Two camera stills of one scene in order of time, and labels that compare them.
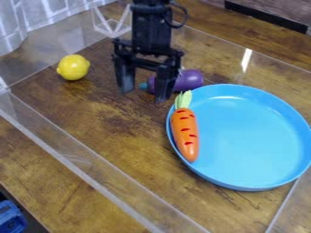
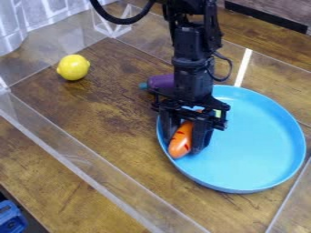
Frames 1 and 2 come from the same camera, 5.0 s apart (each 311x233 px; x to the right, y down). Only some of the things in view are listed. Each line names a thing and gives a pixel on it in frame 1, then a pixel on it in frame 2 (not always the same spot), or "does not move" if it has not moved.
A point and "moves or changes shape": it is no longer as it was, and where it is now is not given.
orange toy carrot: (184, 127) moves or changes shape
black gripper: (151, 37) to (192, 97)
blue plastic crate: (12, 222) does not move
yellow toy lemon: (73, 66) does not move
